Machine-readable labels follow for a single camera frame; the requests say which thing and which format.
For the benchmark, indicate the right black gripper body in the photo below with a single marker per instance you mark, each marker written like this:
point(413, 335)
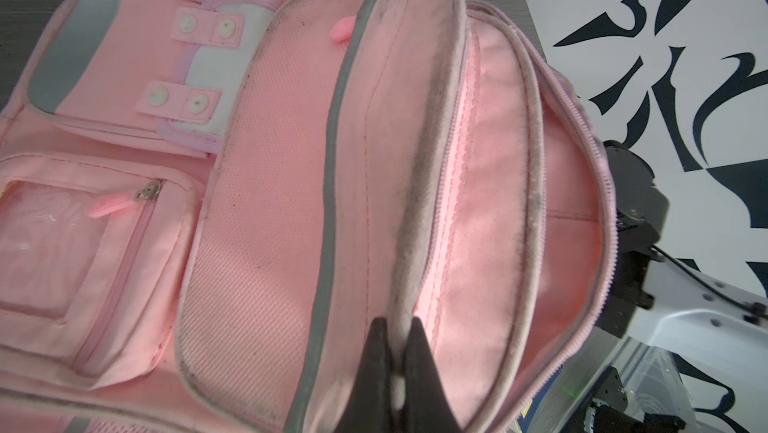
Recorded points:
point(641, 212)

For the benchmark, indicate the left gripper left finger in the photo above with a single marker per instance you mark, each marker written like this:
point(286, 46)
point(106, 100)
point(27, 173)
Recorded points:
point(369, 409)

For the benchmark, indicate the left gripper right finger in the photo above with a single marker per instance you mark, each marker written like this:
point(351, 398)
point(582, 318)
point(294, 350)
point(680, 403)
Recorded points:
point(425, 408)

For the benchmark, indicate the pink student backpack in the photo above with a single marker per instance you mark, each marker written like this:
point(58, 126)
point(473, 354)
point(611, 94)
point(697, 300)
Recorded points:
point(205, 204)

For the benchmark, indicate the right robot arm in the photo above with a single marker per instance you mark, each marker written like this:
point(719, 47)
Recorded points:
point(661, 302)

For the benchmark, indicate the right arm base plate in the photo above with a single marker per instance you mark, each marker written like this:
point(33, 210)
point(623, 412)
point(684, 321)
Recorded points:
point(603, 411)

